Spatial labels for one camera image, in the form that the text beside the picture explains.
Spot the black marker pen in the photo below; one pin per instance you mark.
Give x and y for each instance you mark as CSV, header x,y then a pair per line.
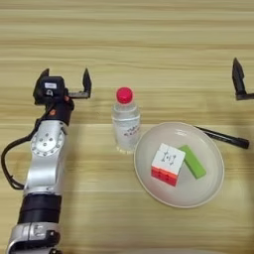
x,y
225,137

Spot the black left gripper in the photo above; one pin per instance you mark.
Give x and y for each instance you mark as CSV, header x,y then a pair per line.
x,y
59,110

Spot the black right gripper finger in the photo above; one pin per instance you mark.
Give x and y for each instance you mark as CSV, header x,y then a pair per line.
x,y
238,77

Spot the clear bottle with red cap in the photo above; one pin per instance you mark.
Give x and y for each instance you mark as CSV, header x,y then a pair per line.
x,y
126,125

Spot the green rectangular block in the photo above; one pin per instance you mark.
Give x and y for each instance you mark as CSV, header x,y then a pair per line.
x,y
193,162

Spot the beige round plate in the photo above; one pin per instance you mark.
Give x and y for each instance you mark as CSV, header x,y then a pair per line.
x,y
195,193

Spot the colourful puzzle cube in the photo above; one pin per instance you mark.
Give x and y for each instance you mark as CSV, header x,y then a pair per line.
x,y
167,160

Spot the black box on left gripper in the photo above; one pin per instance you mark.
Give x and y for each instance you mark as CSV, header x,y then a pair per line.
x,y
49,89

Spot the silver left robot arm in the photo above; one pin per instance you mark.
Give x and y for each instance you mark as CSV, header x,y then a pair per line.
x,y
44,165

